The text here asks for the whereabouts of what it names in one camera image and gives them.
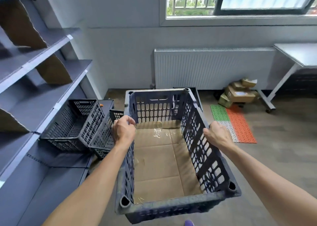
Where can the greenish cardboard box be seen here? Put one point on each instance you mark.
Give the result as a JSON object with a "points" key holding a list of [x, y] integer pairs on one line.
{"points": [[224, 101]]}

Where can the person's left fingers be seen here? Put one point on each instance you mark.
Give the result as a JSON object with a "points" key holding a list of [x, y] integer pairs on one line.
{"points": [[130, 121]]}

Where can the person's purple shoe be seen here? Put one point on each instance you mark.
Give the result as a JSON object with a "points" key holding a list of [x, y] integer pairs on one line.
{"points": [[189, 223]]}

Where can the person's left hand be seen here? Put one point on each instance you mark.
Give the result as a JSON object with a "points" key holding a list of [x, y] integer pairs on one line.
{"points": [[122, 131]]}

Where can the orange plastic floor mat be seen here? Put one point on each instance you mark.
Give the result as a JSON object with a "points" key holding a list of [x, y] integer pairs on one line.
{"points": [[241, 126]]}

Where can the dark perforated plastic crate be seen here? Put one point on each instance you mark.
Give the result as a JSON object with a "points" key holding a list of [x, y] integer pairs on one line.
{"points": [[197, 98], [74, 124], [104, 139]]}

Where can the grey metal shelving unit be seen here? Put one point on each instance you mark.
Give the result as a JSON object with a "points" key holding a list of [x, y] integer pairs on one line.
{"points": [[37, 67]]}

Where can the person's right forearm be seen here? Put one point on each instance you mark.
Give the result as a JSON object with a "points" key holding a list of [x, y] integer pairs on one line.
{"points": [[267, 183]]}

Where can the brown cardboard shelf divider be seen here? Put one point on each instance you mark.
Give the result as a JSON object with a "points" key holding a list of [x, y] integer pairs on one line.
{"points": [[55, 72], [19, 25], [11, 123]]}

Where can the large brown cardboard box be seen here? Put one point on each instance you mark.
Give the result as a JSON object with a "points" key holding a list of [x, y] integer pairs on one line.
{"points": [[241, 96]]}

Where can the green plastic floor mat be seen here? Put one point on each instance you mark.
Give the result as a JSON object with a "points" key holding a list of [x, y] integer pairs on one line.
{"points": [[219, 113]]}

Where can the large dark blue plastic crate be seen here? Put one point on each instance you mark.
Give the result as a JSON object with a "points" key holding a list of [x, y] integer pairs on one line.
{"points": [[213, 166]]}

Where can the person's left forearm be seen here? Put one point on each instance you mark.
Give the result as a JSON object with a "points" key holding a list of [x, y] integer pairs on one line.
{"points": [[94, 183]]}

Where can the white wall radiator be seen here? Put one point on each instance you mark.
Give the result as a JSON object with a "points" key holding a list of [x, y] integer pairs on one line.
{"points": [[213, 68]]}

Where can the white table with metal legs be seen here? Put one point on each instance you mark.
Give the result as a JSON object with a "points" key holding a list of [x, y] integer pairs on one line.
{"points": [[299, 53]]}

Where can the white plastic floor mat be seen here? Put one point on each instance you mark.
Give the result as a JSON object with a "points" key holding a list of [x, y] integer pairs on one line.
{"points": [[231, 131]]}

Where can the person's right hand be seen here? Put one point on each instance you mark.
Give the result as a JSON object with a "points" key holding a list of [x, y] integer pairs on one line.
{"points": [[220, 135]]}

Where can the window with dark frame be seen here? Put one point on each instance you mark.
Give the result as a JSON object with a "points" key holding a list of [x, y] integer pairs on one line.
{"points": [[247, 0]]}

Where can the brown cardboard crate liner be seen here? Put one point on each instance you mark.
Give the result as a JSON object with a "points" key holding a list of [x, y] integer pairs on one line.
{"points": [[158, 164]]}

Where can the person's right thumb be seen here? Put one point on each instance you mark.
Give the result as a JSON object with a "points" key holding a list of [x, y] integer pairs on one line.
{"points": [[208, 133]]}

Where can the small brown cardboard box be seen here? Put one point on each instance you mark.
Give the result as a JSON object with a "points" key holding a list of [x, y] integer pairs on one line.
{"points": [[237, 85], [249, 82]]}

